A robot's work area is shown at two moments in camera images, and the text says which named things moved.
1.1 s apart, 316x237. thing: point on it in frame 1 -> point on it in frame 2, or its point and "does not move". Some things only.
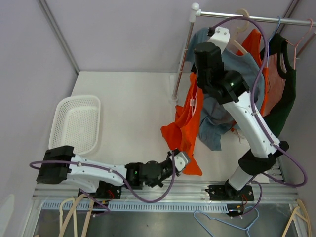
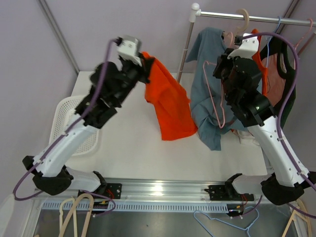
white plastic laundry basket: x=75 y=123 does not move
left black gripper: x=177 y=173 -> x=144 y=70
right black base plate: x=227 y=192 does not move
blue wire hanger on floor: x=246 y=229 does not move
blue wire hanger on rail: x=268 y=40 does not move
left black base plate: x=105 y=190 does not move
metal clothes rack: x=195 y=12 does not move
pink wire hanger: x=192 y=102 -> x=213 y=96
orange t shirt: x=180 y=134 -> x=170 y=100
